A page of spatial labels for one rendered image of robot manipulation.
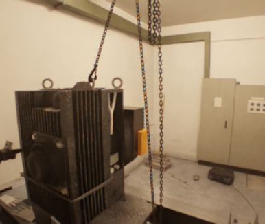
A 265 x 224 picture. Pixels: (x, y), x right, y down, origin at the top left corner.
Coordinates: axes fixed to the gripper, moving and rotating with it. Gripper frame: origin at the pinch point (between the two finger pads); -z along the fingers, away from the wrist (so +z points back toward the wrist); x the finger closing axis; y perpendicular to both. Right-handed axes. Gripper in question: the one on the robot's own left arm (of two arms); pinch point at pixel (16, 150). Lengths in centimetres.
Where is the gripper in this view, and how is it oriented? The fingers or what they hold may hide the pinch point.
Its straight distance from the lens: 125.4
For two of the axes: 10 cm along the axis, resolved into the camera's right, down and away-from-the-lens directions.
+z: -5.3, 1.3, -8.4
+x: 8.5, 0.8, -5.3
